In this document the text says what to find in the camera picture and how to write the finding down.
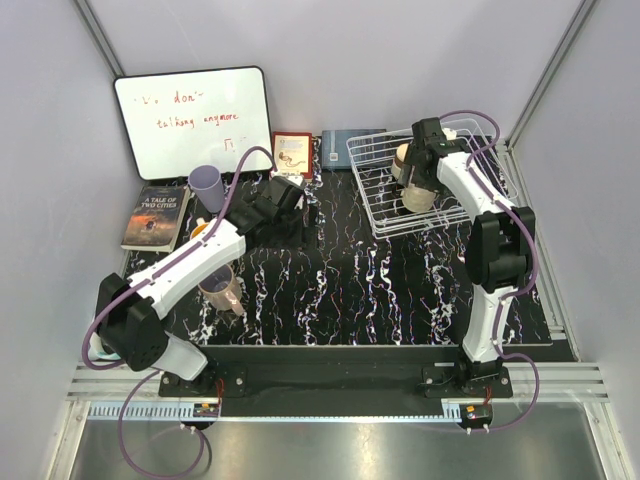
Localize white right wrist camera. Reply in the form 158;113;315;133
442;127;458;141

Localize pink cup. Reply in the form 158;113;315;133
198;264;245;316

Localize A Tale of Two Cities book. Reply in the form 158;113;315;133
121;185;190;253

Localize red and cream book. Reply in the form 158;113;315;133
269;132;313;183

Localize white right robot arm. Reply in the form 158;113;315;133
399;117;539;397

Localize white patterned mug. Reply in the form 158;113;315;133
190;218;210;241

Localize white cat-ear headphones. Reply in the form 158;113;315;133
88;334;120;362

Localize cream ribbed cup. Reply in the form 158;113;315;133
401;184;437;214

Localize dark blue book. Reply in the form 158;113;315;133
321;129;385;171

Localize lavender cup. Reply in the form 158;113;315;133
188;165;225;214

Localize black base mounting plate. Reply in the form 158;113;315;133
159;346;513;421

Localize white dry-erase board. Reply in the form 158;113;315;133
114;66;272;181

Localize white wire dish rack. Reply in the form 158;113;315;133
346;113;519;240

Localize white slotted cable duct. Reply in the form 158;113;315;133
88;402;221;422

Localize cream and brown cup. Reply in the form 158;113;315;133
391;143;409;180

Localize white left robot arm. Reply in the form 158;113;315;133
95;175;306;396

